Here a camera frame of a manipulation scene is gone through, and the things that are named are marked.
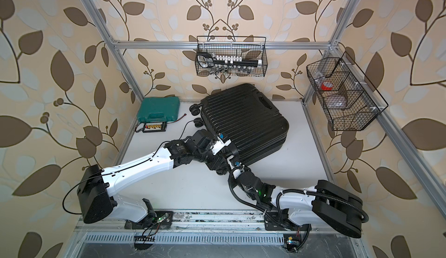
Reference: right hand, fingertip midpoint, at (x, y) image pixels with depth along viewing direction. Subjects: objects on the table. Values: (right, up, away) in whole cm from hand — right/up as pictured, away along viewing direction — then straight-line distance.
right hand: (226, 166), depth 81 cm
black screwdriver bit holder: (-46, +17, +24) cm, 55 cm away
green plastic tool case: (-45, +28, +31) cm, 62 cm away
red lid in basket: (+47, +38, 0) cm, 61 cm away
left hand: (-1, +6, -6) cm, 8 cm away
